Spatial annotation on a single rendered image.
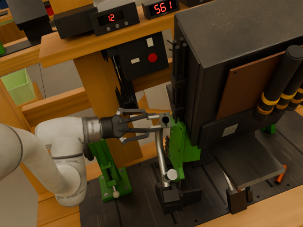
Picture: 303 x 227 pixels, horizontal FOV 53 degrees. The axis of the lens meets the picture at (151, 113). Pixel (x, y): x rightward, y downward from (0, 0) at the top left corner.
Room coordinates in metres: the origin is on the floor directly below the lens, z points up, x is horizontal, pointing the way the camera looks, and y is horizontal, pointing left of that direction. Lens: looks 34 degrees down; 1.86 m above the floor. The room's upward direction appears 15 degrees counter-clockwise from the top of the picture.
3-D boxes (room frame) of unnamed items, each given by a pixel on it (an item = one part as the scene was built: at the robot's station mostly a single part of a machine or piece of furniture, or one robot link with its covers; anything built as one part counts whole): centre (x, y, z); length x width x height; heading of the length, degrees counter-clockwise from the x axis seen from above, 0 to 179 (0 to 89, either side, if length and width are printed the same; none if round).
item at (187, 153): (0.82, -0.09, 1.17); 0.13 x 0.12 x 0.20; 97
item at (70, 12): (1.07, 0.16, 1.59); 0.15 x 0.07 x 0.07; 97
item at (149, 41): (1.08, -0.02, 1.42); 0.17 x 0.12 x 0.15; 97
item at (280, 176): (0.77, -0.42, 0.91); 0.09 x 0.02 x 0.02; 135
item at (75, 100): (1.26, -0.11, 1.23); 1.30 x 0.05 x 0.09; 97
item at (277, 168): (0.80, -0.25, 1.11); 0.39 x 0.16 x 0.03; 7
